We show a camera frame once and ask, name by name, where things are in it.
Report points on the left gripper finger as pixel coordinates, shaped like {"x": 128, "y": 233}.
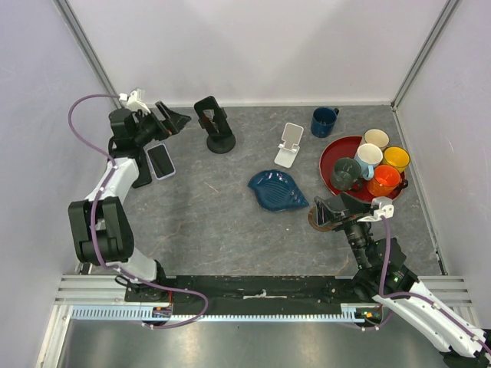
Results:
{"x": 162, "y": 112}
{"x": 173, "y": 121}

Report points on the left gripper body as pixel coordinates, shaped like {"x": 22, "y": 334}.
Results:
{"x": 149, "y": 129}

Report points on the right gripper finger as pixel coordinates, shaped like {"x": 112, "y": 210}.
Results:
{"x": 326, "y": 211}
{"x": 353, "y": 205}

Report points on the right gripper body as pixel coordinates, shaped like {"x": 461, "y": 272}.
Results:
{"x": 349, "y": 222}

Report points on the purple case phone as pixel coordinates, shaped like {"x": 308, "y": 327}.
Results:
{"x": 160, "y": 162}

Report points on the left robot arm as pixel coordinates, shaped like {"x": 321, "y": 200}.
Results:
{"x": 100, "y": 229}

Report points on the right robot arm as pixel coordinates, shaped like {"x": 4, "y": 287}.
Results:
{"x": 384, "y": 278}

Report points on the white phone stand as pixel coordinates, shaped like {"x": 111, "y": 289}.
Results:
{"x": 289, "y": 148}

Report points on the dark green glass mug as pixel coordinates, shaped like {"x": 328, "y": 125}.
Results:
{"x": 346, "y": 175}

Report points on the orange mug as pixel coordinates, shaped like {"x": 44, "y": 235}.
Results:
{"x": 387, "y": 181}

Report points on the light blue mug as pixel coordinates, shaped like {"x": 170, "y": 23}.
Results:
{"x": 368, "y": 156}

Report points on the red round tray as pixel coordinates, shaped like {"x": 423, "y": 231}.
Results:
{"x": 341, "y": 148}

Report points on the blue leaf dish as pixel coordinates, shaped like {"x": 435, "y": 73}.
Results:
{"x": 277, "y": 191}

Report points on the yellow mug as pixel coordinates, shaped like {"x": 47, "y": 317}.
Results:
{"x": 396, "y": 157}

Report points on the cream mug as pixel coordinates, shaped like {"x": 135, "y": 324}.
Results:
{"x": 376, "y": 137}

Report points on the dark blue mug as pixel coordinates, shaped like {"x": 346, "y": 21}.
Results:
{"x": 323, "y": 121}

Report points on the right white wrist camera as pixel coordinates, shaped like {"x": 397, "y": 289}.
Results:
{"x": 381, "y": 208}

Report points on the slotted cable duct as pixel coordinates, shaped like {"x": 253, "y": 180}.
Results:
{"x": 152, "y": 315}

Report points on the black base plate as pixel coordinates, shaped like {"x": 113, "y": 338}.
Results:
{"x": 272, "y": 295}

